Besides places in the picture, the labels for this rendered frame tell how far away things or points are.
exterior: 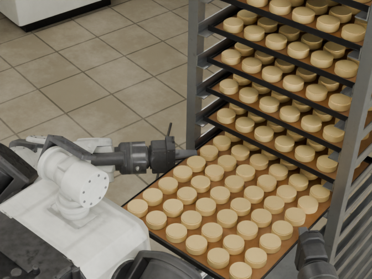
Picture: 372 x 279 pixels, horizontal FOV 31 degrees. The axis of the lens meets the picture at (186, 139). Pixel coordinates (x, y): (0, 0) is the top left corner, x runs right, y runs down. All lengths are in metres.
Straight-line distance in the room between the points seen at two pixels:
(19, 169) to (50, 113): 2.38
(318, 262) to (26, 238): 0.66
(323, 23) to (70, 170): 0.67
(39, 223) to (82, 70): 2.88
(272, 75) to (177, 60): 2.47
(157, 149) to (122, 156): 0.10
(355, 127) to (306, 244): 0.29
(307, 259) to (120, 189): 1.74
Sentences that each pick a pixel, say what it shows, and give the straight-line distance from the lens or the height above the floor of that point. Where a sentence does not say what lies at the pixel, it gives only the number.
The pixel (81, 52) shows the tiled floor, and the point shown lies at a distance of 4.18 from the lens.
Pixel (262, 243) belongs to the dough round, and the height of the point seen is 0.97.
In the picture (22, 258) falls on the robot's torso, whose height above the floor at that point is 1.29.
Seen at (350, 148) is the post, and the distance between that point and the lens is 1.51.
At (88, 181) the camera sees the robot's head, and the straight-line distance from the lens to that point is 1.07.
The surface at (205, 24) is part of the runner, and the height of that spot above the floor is 1.32.
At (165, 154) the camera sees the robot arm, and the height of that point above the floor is 0.98.
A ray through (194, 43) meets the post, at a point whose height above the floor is 1.28.
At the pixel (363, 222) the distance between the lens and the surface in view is 2.08.
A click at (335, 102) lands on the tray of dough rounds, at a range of 1.54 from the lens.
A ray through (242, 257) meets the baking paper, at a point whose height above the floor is 0.95.
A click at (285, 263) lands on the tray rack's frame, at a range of 2.63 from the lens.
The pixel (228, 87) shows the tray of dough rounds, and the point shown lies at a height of 1.15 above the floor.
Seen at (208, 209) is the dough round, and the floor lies 0.97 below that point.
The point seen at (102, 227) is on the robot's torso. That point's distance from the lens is 1.14.
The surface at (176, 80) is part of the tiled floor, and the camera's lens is 3.87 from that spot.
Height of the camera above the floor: 2.09
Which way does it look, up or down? 38 degrees down
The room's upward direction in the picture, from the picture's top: 1 degrees clockwise
